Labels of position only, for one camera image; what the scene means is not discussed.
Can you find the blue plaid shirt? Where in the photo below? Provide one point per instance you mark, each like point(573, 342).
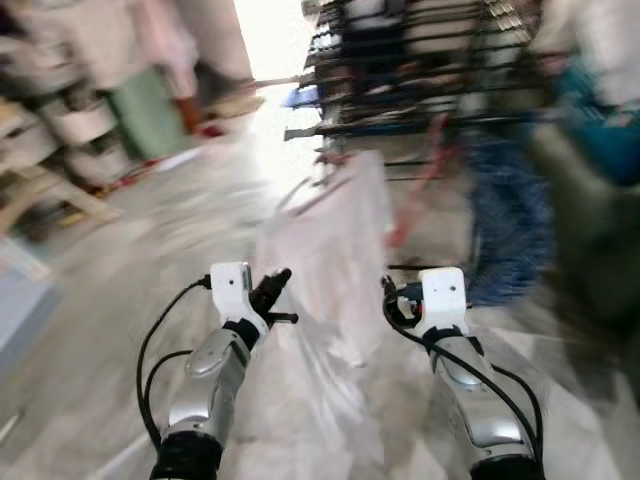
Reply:
point(510, 230)

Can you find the brown wooden post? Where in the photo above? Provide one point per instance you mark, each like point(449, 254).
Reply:
point(187, 115)

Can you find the olive green upholstered seat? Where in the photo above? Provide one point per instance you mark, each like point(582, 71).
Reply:
point(590, 240)

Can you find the black metal drying rack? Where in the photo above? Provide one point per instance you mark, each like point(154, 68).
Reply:
point(420, 60)

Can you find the dusky brown clothes hanger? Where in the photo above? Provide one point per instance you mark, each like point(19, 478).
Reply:
point(310, 195)

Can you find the teal blue box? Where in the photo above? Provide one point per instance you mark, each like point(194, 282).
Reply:
point(610, 130)

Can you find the green cabinet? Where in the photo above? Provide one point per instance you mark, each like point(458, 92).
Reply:
point(145, 115)

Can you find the cream white shirt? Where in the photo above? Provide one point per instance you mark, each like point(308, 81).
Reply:
point(330, 240)

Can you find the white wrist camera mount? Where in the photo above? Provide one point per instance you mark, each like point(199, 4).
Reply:
point(230, 290)
point(442, 295)

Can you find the white plastic drawer unit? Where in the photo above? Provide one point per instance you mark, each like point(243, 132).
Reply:
point(85, 130)

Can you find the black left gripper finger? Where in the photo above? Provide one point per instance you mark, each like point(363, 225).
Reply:
point(275, 285)
point(284, 318)

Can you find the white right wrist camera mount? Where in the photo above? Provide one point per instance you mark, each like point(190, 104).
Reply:
point(442, 295)

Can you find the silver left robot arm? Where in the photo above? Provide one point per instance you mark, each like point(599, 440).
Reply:
point(210, 390)

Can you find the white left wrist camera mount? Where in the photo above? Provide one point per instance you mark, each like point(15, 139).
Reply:
point(230, 290)

